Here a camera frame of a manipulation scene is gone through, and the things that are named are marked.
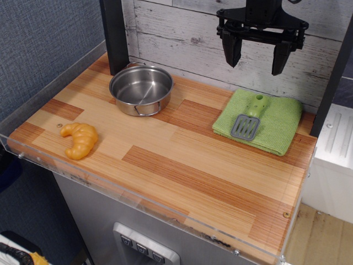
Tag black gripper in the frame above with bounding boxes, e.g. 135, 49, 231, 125
216, 1, 309, 76

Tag stainless steel pot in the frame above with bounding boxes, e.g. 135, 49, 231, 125
109, 65, 174, 117

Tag green folded cloth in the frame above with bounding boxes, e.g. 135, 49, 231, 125
212, 89, 303, 156

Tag green grey toy spatula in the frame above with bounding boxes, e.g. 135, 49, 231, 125
230, 94, 268, 141

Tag white metal block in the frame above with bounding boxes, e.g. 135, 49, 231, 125
302, 104, 352, 223

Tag orange plastic croissant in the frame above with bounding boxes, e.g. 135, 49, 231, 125
60, 123, 98, 160

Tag grey toy fridge cabinet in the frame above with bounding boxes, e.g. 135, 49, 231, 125
55, 174, 279, 264

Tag silver dispenser button panel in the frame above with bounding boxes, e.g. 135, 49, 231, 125
113, 222, 181, 264

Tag clear acrylic table guard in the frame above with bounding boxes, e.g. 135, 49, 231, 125
1, 44, 315, 260

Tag yellow object bottom left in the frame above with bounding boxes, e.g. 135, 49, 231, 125
29, 252, 50, 265

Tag dark vertical post right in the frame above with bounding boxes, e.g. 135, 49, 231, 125
310, 17, 352, 137

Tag dark vertical post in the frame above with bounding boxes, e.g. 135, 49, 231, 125
99, 0, 137, 75
310, 17, 352, 137

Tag dark vertical post left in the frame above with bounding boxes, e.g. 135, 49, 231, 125
99, 0, 137, 75

